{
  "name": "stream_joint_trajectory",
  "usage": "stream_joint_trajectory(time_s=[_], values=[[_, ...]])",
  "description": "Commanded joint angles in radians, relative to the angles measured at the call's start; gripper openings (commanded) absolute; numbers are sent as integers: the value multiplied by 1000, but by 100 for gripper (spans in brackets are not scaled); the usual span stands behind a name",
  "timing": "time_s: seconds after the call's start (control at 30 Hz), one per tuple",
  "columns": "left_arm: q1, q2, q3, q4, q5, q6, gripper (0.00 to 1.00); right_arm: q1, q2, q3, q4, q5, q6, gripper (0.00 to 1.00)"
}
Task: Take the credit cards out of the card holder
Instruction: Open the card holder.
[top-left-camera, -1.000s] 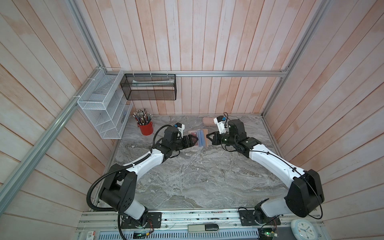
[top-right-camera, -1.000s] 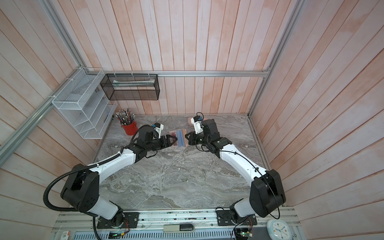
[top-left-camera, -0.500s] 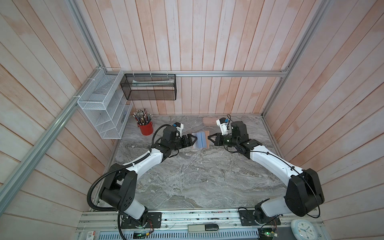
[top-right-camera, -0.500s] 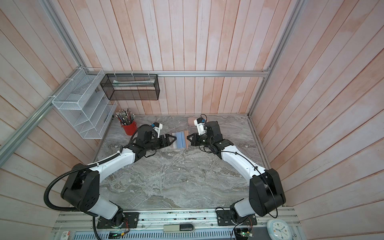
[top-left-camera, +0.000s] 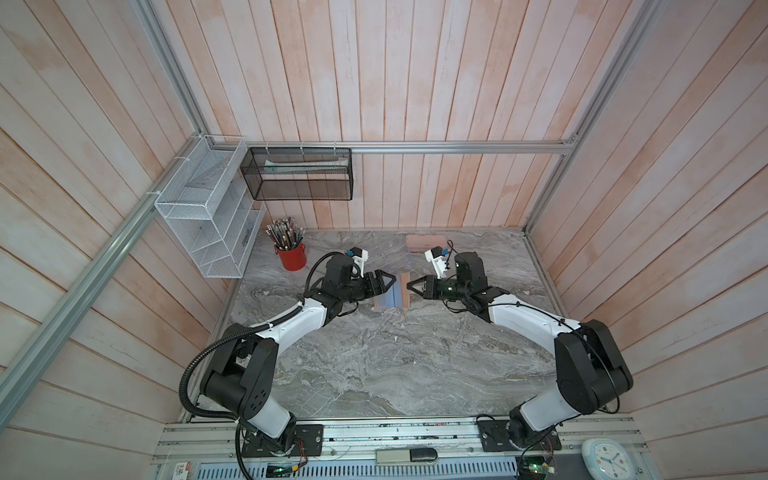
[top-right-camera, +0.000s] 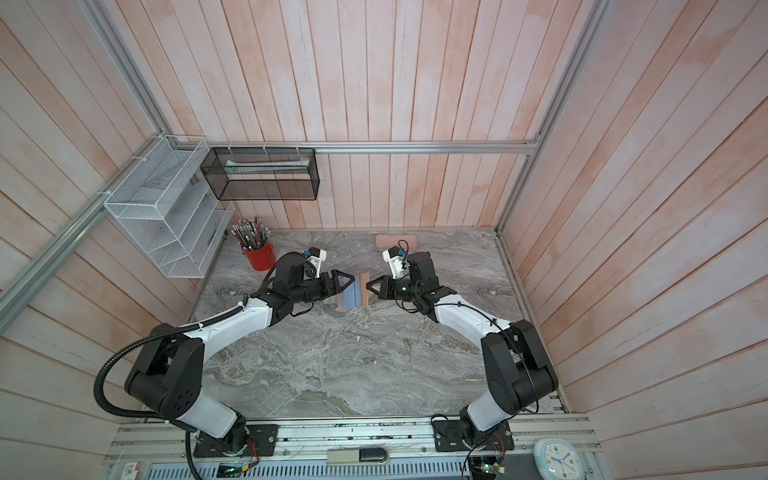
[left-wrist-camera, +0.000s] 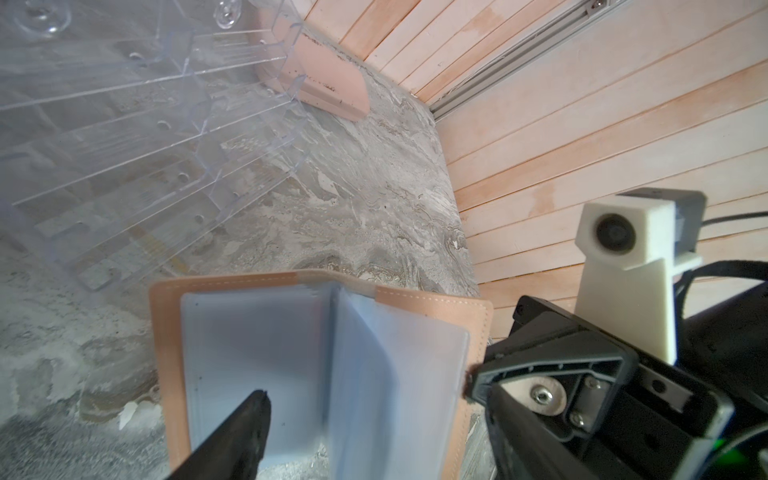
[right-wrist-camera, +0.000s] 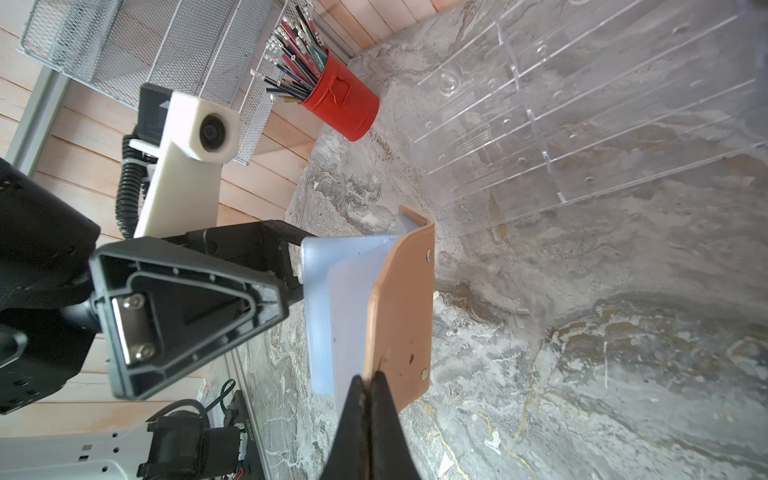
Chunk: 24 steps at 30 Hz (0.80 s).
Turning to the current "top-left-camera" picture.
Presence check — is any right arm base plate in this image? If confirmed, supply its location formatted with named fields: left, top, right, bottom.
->
left=476, top=416, right=562, bottom=452

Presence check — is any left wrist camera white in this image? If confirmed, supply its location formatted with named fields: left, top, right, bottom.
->
left=348, top=247, right=369, bottom=277

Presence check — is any red pen cup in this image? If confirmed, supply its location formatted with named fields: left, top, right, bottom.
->
left=275, top=242, right=307, bottom=272

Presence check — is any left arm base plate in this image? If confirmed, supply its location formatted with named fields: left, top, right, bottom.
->
left=241, top=423, right=324, bottom=460

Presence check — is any white wire mesh shelf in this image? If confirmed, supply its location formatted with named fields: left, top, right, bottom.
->
left=155, top=135, right=264, bottom=279

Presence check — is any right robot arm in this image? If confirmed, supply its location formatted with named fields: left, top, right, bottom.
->
left=407, top=247, right=634, bottom=449

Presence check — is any black mesh wall basket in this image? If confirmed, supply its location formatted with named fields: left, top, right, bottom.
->
left=240, top=147, right=354, bottom=201

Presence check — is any white analog clock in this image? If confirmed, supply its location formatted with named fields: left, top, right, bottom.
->
left=581, top=438, right=636, bottom=480

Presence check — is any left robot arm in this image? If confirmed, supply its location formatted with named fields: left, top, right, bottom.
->
left=178, top=249, right=397, bottom=454

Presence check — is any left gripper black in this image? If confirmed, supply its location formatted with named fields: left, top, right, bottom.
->
left=339, top=269, right=396, bottom=302

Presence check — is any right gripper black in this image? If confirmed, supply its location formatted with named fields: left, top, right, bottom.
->
left=407, top=276, right=470, bottom=304

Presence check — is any grey black handheld device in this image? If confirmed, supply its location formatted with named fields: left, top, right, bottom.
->
left=375, top=447, right=438, bottom=466

